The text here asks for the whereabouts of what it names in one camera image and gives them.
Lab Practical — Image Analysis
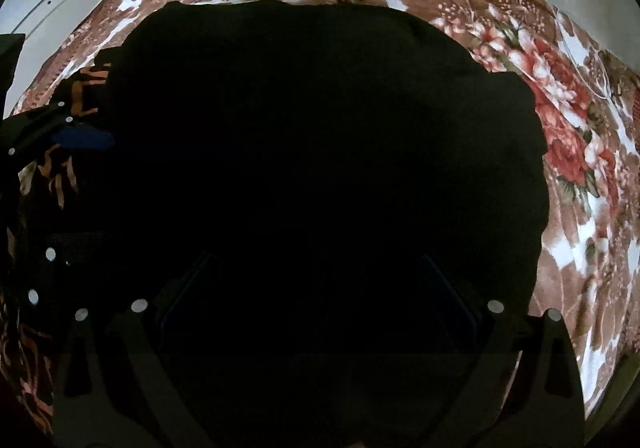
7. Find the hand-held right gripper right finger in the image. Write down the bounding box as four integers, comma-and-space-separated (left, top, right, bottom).
422, 253, 586, 448

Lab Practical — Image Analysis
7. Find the black hoodie orange print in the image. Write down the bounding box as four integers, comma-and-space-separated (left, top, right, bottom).
0, 0, 551, 448

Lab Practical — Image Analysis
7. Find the floral blanket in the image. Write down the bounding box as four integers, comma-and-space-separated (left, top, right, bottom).
10, 0, 640, 429

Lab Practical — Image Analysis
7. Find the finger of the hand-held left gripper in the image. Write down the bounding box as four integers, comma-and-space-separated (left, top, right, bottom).
0, 233, 71, 314
0, 100, 115, 164

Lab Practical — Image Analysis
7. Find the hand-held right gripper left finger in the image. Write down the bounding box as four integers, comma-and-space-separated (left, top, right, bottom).
55, 253, 226, 448

